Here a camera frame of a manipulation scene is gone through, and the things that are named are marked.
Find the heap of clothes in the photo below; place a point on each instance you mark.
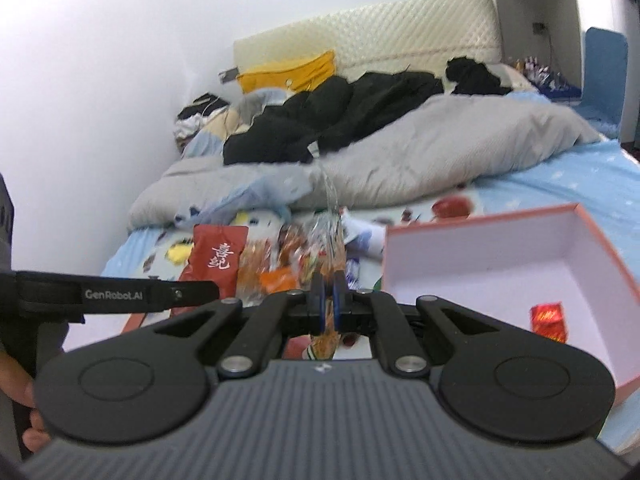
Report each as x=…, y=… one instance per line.
x=197, y=117

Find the beige pillow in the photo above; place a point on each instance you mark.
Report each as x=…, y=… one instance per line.
x=517, y=79

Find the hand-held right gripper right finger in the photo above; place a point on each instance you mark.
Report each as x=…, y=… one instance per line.
x=341, y=305

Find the blue chair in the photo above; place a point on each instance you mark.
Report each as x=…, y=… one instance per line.
x=605, y=70

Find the blue patterned bag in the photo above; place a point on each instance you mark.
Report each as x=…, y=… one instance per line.
x=557, y=85

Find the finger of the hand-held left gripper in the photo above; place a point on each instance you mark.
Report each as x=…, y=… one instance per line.
x=197, y=292

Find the green label snack packet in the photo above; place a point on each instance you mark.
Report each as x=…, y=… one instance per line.
x=331, y=255

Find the black wall charger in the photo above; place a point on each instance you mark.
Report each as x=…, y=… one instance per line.
x=539, y=27

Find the pink box lid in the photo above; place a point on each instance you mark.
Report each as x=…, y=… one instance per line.
x=145, y=322

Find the fruit print bed sheet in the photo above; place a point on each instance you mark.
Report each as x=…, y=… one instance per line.
x=550, y=180

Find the red foil snack packet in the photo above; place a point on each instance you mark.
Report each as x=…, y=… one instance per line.
x=547, y=320

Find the yellow pillow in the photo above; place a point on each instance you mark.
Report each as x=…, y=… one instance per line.
x=287, y=72

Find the person's left hand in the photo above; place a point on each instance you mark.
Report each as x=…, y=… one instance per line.
x=15, y=382

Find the pink cardboard box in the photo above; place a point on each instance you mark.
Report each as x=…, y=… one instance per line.
x=475, y=270

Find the small black garment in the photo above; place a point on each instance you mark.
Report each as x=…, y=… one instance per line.
x=475, y=75

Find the white duck plush toy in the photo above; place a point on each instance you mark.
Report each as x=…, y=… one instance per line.
x=255, y=221

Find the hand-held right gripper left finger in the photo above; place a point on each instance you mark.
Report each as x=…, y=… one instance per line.
x=317, y=305

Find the grey duvet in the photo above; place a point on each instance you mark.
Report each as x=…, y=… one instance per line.
x=425, y=155

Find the row of small bottles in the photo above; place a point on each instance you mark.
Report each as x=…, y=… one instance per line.
x=527, y=70

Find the cream quilted headboard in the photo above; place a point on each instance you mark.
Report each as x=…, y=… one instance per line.
x=390, y=30

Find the red snack packet white print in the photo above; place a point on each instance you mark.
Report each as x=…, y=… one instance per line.
x=215, y=260

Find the white tube with blue heart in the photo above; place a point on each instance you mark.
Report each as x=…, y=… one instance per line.
x=370, y=240

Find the black jacket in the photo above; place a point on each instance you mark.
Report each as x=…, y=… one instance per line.
x=320, y=115

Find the white cabinet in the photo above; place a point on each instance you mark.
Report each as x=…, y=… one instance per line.
x=595, y=0

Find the blue beige cartoon blanket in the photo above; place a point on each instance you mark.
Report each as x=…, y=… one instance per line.
x=220, y=127

